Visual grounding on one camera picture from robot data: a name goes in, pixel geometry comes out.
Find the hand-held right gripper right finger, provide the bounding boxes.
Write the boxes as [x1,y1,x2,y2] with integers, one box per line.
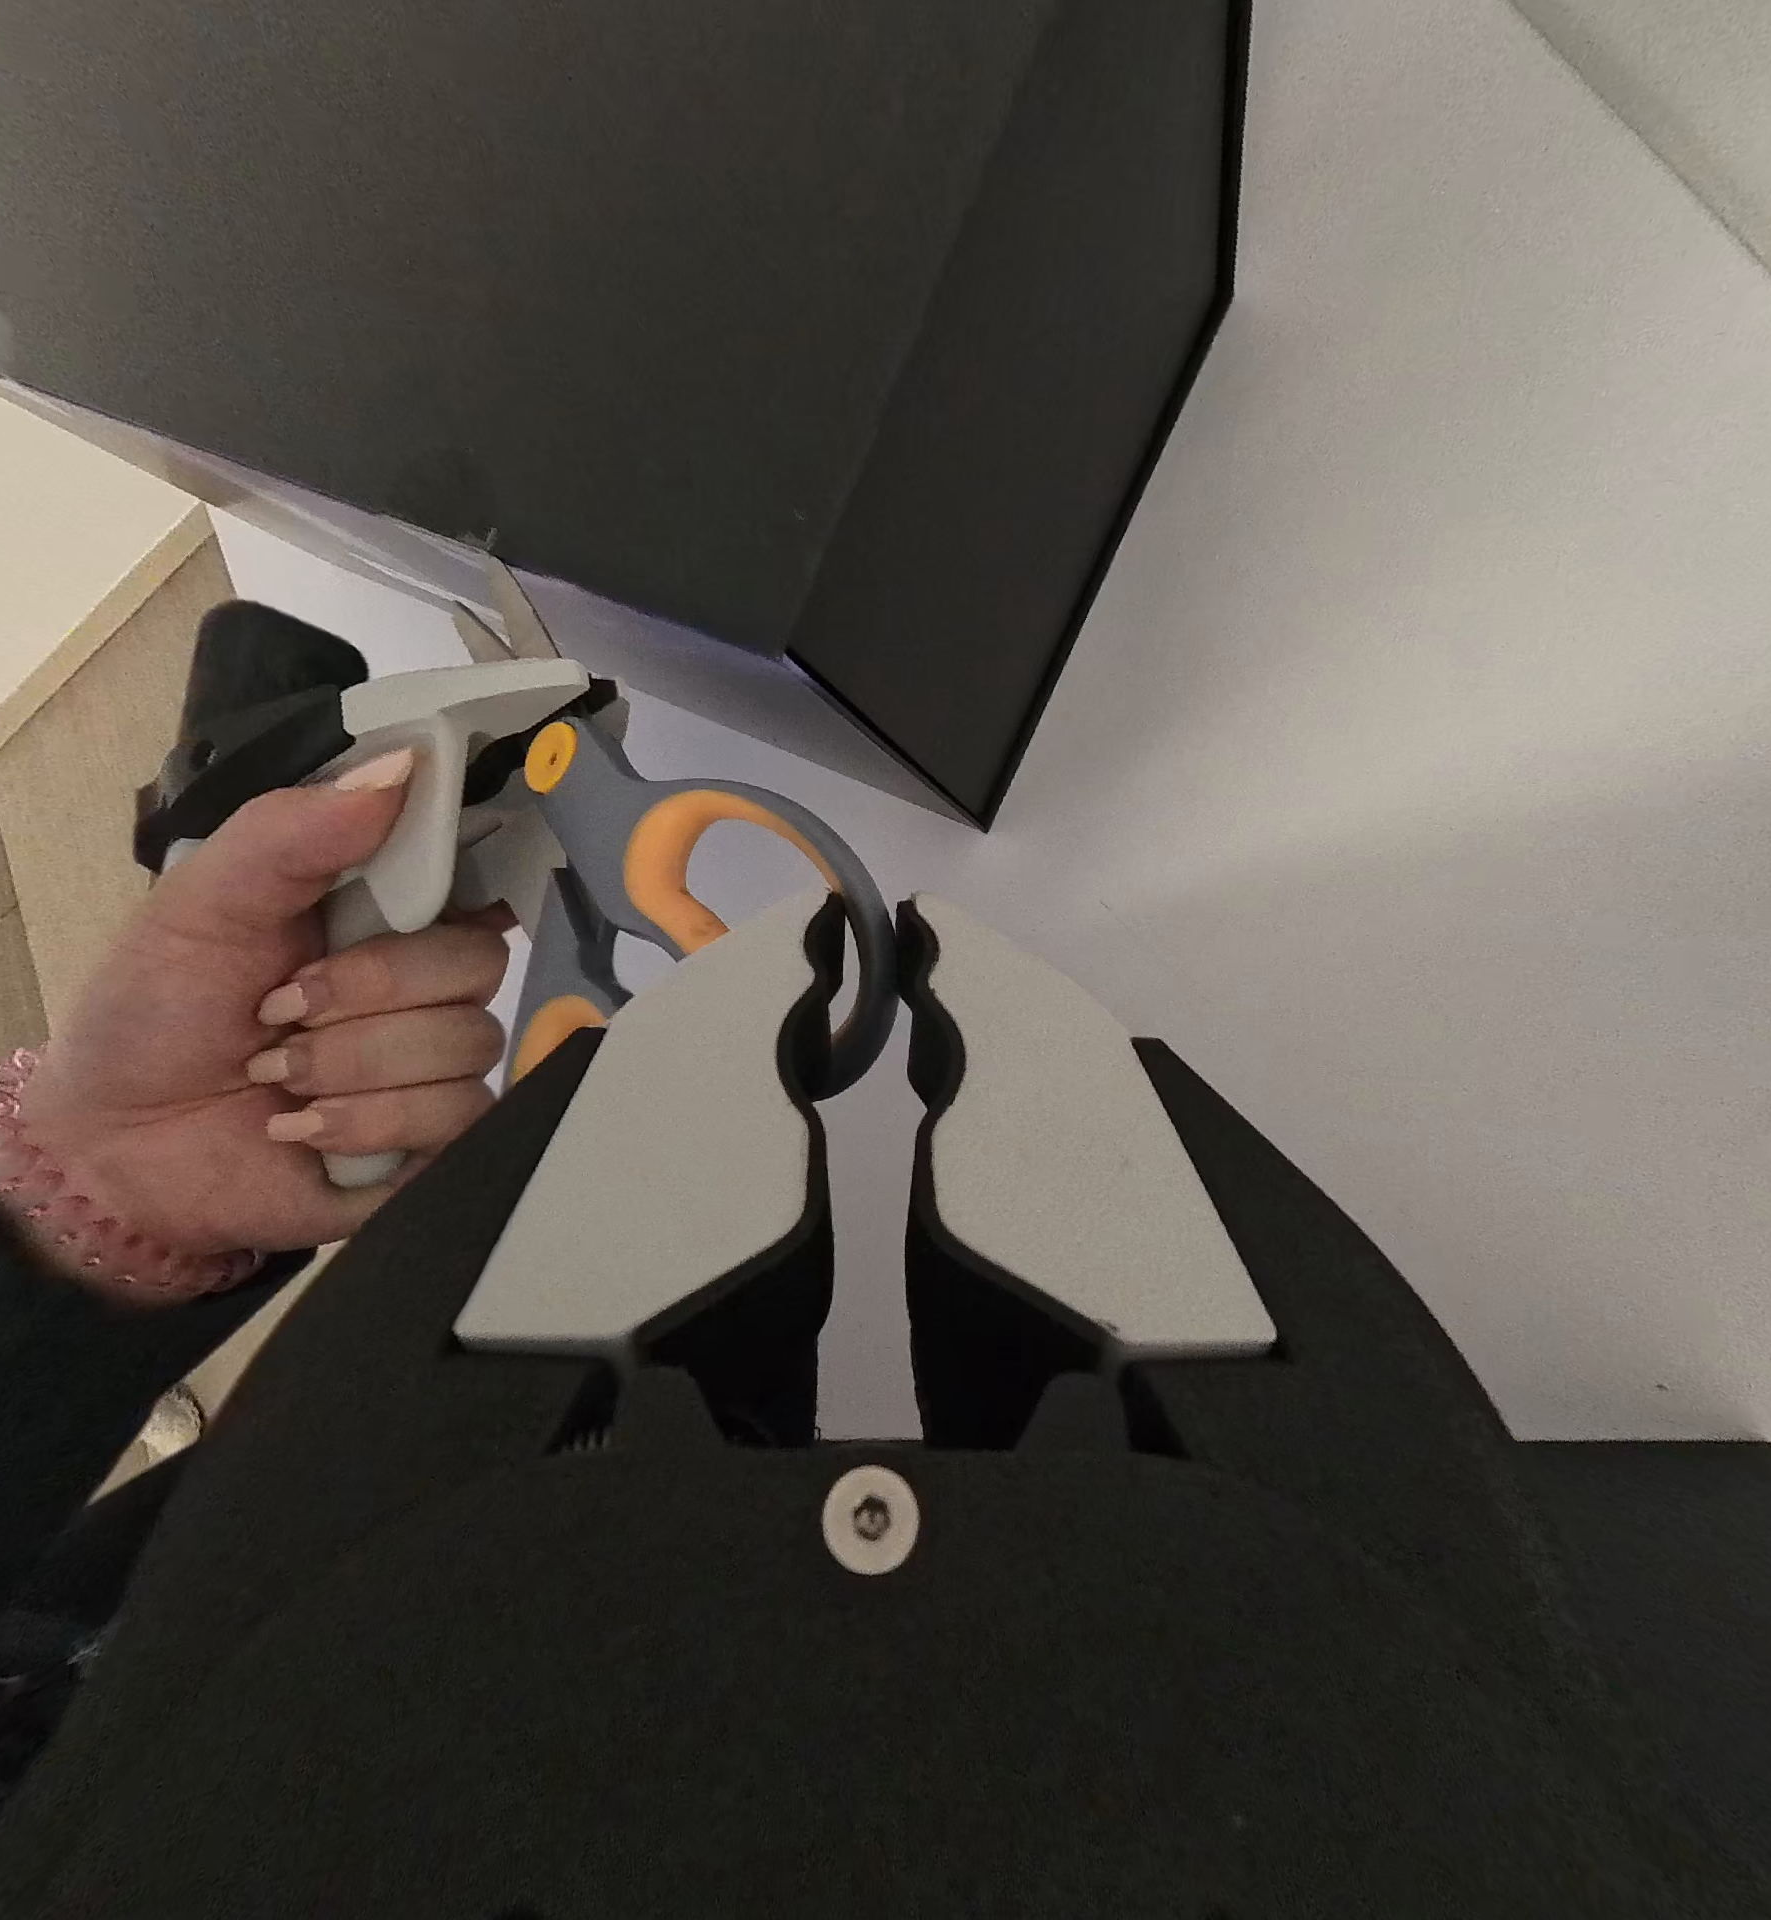
[897,895,1279,1442]

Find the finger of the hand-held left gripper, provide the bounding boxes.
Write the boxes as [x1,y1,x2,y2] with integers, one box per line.
[337,656,624,935]
[496,770,572,913]

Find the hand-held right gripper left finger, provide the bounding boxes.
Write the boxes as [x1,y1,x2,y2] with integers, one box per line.
[452,886,845,1442]

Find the grey and orange scissors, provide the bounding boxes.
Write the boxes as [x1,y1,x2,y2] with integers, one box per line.
[484,556,906,1103]

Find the black box with purple print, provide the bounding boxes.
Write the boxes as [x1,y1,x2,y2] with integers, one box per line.
[0,0,1254,831]

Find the person's left forearm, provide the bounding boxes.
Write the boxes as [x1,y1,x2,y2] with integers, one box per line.
[0,1140,360,1697]

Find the person's left hand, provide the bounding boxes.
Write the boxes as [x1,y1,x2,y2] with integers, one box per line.
[37,746,513,1255]

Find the pink spiral hair tie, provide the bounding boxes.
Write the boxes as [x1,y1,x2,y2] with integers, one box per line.
[0,1047,262,1299]

